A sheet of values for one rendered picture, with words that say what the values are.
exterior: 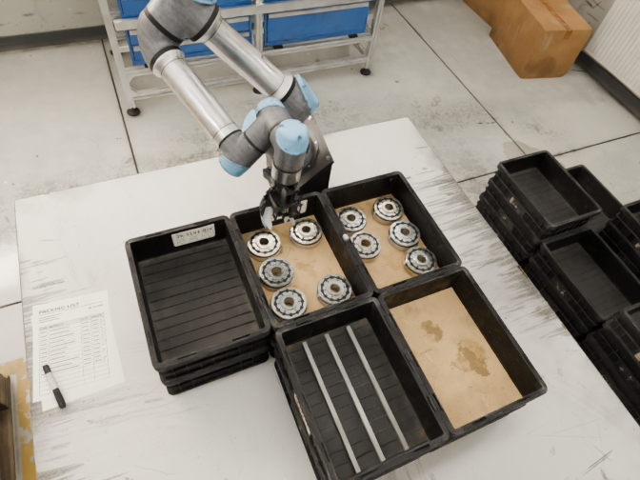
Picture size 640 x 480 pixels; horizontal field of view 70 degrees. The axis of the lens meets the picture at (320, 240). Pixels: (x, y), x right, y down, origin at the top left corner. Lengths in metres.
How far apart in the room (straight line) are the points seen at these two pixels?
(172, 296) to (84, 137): 1.91
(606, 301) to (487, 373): 1.07
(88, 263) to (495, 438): 1.36
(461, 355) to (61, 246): 1.31
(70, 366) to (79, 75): 2.46
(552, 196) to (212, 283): 1.68
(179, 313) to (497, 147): 2.54
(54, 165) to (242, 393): 2.02
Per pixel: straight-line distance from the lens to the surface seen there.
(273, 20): 3.12
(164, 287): 1.41
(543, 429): 1.58
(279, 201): 1.21
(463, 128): 3.41
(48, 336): 1.58
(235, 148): 1.20
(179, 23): 1.32
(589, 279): 2.40
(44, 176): 2.99
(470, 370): 1.39
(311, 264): 1.43
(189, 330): 1.33
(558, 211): 2.41
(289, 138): 1.07
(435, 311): 1.43
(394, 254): 1.50
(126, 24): 2.88
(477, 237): 1.82
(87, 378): 1.49
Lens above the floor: 2.03
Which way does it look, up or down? 54 degrees down
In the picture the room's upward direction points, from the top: 10 degrees clockwise
